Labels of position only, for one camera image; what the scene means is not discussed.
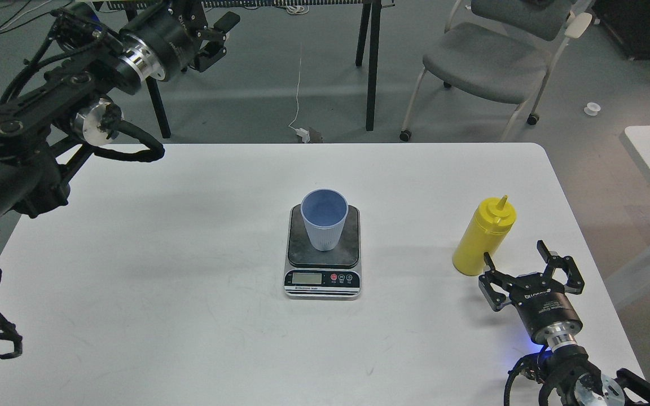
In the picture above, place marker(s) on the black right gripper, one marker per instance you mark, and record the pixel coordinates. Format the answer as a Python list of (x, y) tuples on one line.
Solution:
[(539, 299)]

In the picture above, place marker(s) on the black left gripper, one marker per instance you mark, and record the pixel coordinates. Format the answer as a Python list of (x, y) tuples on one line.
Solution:
[(159, 42)]

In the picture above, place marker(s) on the yellow squeeze bottle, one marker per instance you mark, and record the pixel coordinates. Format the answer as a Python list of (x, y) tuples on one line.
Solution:
[(491, 222)]

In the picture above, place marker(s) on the blue ribbed plastic cup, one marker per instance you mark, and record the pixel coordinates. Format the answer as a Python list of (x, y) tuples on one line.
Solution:
[(324, 213)]

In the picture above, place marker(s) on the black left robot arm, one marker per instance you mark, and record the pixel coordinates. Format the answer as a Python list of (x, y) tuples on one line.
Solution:
[(57, 113)]

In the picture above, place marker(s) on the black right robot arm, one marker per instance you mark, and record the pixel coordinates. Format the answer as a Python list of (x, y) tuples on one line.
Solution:
[(561, 365)]

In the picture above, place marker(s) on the digital kitchen scale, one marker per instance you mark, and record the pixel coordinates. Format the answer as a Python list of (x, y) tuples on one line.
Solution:
[(313, 274)]

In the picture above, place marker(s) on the small white spool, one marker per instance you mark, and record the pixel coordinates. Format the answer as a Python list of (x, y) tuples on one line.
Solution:
[(592, 109)]

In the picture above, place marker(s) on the grey office chair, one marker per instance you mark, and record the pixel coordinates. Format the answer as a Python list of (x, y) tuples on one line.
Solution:
[(497, 67)]

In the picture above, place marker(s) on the black cabinet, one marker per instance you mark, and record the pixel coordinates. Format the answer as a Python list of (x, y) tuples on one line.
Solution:
[(628, 24)]

